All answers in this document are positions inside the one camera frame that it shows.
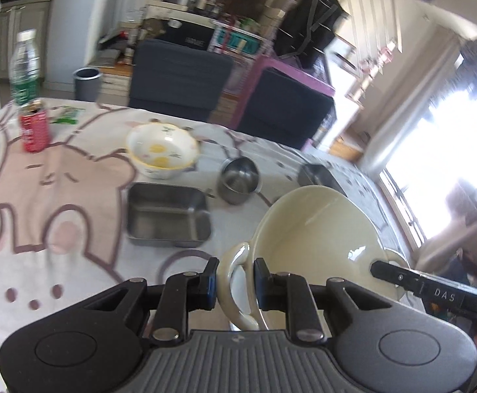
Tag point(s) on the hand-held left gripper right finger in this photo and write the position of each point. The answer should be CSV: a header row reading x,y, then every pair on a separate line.
x,y
261,290

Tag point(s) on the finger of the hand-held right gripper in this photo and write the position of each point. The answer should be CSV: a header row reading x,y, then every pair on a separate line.
x,y
398,278

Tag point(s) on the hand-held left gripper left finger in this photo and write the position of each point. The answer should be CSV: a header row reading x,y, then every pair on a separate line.
x,y
209,288

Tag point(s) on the rectangular steel tray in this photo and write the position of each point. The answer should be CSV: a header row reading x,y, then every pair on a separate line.
x,y
316,176
164,217

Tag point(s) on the white floral bowl yellow rim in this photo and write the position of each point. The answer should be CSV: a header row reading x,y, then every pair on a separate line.
x,y
160,147

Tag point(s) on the small steel cup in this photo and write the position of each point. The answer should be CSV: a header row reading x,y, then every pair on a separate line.
x,y
238,180

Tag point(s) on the bear printed tablecloth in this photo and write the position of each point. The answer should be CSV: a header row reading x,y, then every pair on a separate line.
x,y
58,196

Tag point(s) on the beige curtain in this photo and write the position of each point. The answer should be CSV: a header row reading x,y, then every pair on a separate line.
x,y
410,98

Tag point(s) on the dark blue chair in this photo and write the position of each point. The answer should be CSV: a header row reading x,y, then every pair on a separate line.
x,y
287,106
177,77

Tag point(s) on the green packet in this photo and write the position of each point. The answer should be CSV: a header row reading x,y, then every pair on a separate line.
x,y
68,115

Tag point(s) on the pink cabinet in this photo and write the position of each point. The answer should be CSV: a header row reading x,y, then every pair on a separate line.
x,y
279,65

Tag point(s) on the red soda can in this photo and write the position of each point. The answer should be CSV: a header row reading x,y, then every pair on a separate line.
x,y
35,131

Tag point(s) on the grey trash bin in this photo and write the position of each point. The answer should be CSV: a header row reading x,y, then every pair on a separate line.
x,y
87,84

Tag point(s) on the teal storage basket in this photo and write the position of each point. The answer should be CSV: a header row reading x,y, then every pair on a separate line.
x,y
238,41

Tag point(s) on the black garment bag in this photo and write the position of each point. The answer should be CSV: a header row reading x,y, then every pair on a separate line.
x,y
316,24

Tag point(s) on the clear plastic water bottle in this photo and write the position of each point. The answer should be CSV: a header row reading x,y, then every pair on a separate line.
x,y
25,69

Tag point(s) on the cream kitchen cabinet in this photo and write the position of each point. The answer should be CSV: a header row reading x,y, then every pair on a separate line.
x,y
21,20

